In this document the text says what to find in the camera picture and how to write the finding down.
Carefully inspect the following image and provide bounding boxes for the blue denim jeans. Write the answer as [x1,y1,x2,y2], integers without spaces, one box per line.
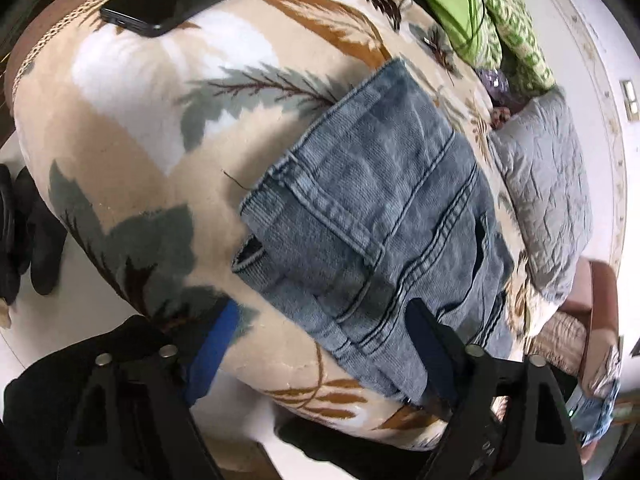
[232,60,513,404]

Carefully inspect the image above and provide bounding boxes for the brown headboard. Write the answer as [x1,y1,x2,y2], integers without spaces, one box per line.
[561,257,620,394]

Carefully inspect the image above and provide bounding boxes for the grey quilted pillow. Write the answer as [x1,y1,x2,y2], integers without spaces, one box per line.
[488,86,593,304]

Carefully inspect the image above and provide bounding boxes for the leaf-patterned beige blanket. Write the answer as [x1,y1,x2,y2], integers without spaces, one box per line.
[4,0,546,448]

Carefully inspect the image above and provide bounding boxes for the purple plastic bag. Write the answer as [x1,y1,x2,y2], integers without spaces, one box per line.
[474,68,510,105]

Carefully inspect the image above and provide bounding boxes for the green patterned quilt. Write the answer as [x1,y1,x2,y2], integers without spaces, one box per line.
[426,0,555,96]

